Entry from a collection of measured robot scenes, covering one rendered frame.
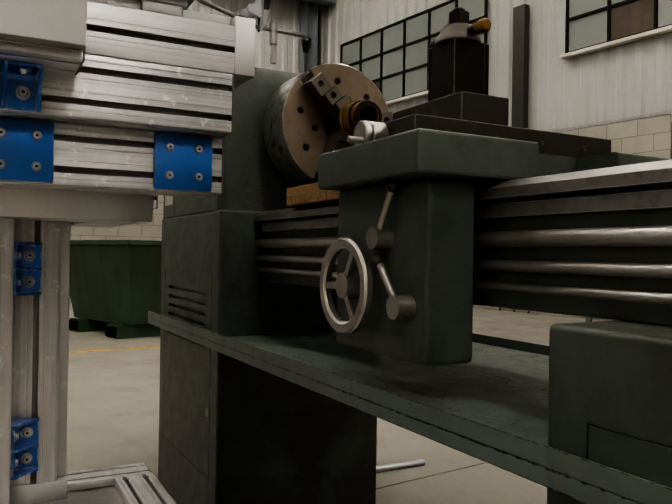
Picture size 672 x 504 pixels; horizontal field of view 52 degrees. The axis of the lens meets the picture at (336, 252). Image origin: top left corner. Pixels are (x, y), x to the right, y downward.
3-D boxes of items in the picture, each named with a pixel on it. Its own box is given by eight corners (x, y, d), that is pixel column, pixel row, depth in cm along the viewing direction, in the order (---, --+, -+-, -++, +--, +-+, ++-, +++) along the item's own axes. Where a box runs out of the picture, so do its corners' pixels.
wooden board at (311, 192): (286, 205, 158) (286, 188, 158) (415, 212, 175) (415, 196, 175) (350, 196, 132) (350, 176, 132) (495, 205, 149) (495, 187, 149)
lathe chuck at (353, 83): (262, 181, 174) (274, 58, 175) (369, 198, 188) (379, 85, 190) (276, 177, 166) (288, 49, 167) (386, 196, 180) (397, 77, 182)
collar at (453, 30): (425, 47, 121) (425, 30, 121) (461, 54, 125) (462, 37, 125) (454, 35, 114) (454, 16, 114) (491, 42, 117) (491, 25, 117)
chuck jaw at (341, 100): (320, 122, 175) (293, 83, 171) (334, 111, 176) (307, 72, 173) (341, 115, 165) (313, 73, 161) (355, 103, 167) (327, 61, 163)
